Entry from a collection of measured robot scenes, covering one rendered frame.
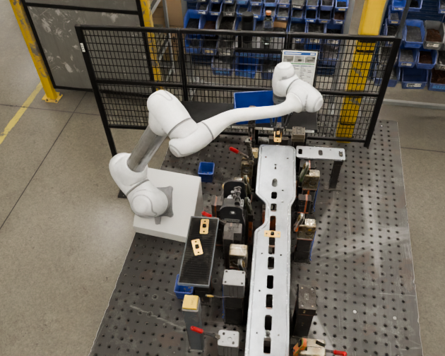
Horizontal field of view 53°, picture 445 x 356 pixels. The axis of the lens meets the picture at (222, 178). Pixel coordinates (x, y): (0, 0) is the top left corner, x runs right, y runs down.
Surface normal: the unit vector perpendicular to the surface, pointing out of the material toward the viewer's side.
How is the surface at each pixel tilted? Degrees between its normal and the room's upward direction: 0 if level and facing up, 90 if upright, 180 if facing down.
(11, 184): 0
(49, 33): 90
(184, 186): 44
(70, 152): 0
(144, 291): 0
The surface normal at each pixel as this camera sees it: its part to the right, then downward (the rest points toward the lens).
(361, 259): -0.03, -0.67
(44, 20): -0.22, 0.72
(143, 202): -0.14, 0.11
